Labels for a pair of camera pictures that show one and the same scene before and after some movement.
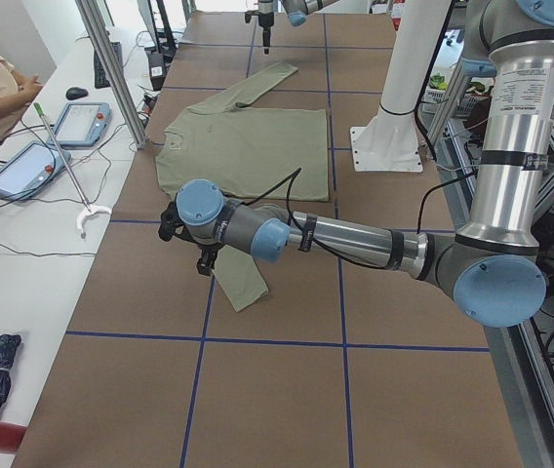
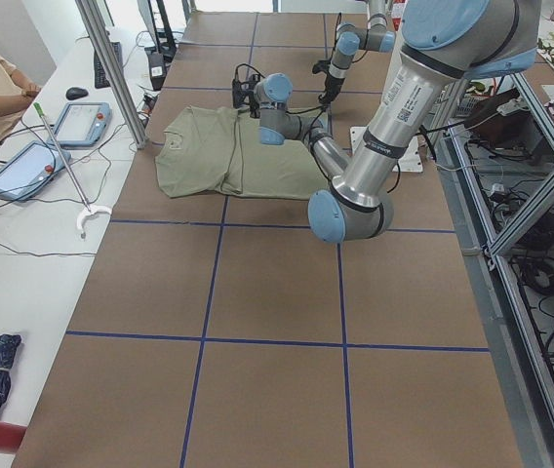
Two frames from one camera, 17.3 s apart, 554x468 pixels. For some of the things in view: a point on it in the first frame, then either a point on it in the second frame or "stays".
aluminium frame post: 113,73 stays
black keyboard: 101,80 stays
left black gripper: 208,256 → 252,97
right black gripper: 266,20 → 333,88
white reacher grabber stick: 88,209 stays
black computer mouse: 74,93 stays
